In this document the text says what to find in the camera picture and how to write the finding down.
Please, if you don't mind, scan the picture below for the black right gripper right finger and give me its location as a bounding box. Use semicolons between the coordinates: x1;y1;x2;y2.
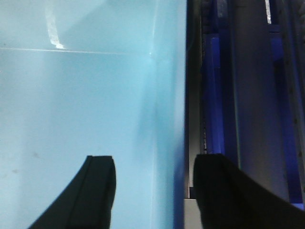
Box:
193;154;305;229

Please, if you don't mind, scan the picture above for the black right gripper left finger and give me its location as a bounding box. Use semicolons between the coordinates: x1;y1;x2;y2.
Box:
30;156;116;229

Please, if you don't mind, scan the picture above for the light blue plastic bin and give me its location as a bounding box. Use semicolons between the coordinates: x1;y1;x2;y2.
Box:
0;0;187;229

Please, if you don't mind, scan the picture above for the dark blue bin beside shelf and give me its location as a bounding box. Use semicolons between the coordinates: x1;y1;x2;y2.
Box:
202;0;238;165

